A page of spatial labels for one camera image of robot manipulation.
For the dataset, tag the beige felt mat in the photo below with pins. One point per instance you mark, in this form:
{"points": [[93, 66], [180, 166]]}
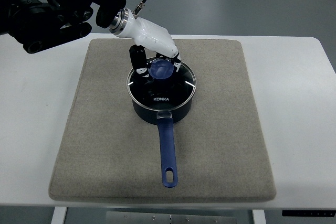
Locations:
{"points": [[109, 154]]}

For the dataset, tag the metal table crossbar plate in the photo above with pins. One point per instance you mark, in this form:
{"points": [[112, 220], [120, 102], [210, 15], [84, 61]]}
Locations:
{"points": [[138, 217]]}

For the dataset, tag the white right table leg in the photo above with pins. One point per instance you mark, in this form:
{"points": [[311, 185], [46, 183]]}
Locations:
{"points": [[259, 216]]}

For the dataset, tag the dark saucepan with blue handle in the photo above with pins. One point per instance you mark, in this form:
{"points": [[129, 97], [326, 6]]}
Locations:
{"points": [[164, 114]]}

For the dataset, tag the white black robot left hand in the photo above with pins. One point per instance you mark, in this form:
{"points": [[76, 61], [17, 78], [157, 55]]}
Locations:
{"points": [[149, 35]]}

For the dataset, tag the white left table leg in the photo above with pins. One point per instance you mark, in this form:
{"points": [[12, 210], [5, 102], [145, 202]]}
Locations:
{"points": [[59, 215]]}

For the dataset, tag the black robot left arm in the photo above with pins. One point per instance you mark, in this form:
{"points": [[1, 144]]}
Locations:
{"points": [[42, 24]]}

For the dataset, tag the white table leg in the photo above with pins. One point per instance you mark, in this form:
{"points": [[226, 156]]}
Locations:
{"points": [[259, 216], [59, 215]]}

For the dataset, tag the black table control panel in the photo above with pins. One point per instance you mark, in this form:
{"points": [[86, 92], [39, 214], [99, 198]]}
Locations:
{"points": [[308, 213]]}

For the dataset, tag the glass pot lid blue knob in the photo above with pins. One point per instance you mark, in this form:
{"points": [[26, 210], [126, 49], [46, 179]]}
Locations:
{"points": [[164, 88]]}

